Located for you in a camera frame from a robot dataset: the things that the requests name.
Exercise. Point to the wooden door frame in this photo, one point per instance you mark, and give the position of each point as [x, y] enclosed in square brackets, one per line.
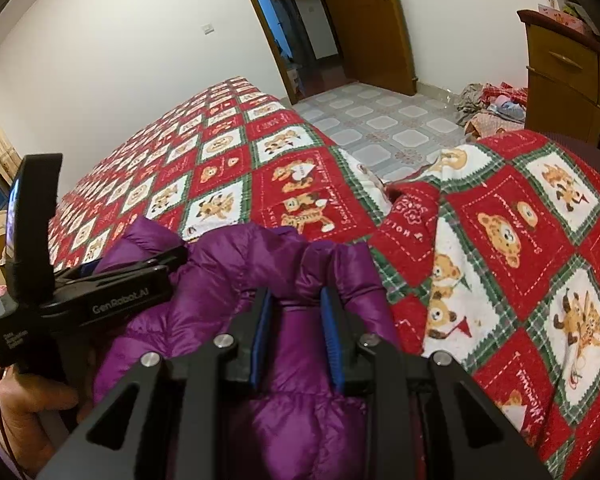
[275, 60]

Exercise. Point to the pile of clothes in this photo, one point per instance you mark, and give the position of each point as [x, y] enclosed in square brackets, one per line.
[500, 105]

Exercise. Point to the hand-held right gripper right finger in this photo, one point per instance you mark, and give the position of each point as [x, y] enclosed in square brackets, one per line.
[330, 337]

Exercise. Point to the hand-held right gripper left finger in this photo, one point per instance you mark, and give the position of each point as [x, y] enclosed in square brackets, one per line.
[261, 332]

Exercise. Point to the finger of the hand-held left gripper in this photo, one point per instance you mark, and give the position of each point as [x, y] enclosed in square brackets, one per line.
[165, 256]

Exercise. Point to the pink printed box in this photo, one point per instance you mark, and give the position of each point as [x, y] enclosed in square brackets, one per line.
[567, 20]

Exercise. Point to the white cardboard box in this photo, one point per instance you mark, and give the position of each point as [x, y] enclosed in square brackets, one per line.
[294, 79]

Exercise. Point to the purple down jacket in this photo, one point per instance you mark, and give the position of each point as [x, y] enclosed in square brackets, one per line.
[290, 425]

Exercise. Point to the person's left hand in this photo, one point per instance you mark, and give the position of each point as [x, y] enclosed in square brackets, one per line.
[22, 410]

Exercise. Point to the red printed bed sheet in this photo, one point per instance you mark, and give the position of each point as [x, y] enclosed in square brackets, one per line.
[505, 240]

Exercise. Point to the brown wooden door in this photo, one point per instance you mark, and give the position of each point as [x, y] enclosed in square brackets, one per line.
[365, 35]

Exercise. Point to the brown wooden cabinet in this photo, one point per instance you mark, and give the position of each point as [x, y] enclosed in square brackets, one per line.
[560, 90]

